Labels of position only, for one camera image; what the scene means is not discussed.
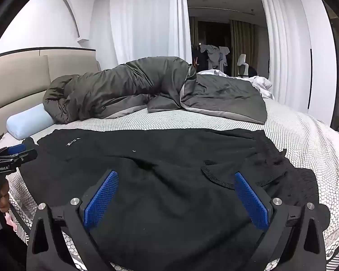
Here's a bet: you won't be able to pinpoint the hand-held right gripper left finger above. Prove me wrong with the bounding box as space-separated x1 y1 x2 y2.
26 170 122 271

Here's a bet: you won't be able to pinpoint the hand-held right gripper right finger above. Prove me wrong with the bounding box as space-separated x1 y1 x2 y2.
233 172 327 271

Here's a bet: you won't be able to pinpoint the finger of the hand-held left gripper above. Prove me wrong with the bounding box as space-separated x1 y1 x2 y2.
15 149 38 165
0 143 28 157

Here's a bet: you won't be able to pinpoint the black pants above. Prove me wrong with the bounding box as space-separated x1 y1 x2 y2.
18 128 331 271

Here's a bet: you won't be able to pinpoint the light blue pillow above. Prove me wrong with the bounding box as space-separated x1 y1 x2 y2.
6 103 55 141

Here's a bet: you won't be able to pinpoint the pink cloth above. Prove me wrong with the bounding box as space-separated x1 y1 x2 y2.
4 213 18 230

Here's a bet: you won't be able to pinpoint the beige padded headboard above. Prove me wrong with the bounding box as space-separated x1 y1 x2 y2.
0 48 101 136

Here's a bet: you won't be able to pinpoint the bed with white patterned cover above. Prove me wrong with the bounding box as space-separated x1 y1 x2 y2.
0 97 339 271

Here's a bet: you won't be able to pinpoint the person's dark clothing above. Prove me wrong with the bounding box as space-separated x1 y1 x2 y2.
0 217 28 271

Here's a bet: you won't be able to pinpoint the grey duvet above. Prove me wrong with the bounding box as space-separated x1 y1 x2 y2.
42 56 268 125

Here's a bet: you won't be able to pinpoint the white office chair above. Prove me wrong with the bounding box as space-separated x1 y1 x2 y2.
237 54 251 78

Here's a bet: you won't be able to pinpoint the grey clothes on rack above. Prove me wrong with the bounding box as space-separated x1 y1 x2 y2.
199 44 231 71

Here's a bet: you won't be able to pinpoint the olive striped curtain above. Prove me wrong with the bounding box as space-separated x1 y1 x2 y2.
230 19 258 77

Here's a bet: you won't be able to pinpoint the white sheer curtain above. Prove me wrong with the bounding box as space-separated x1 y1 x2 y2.
110 0 191 66
257 0 294 100

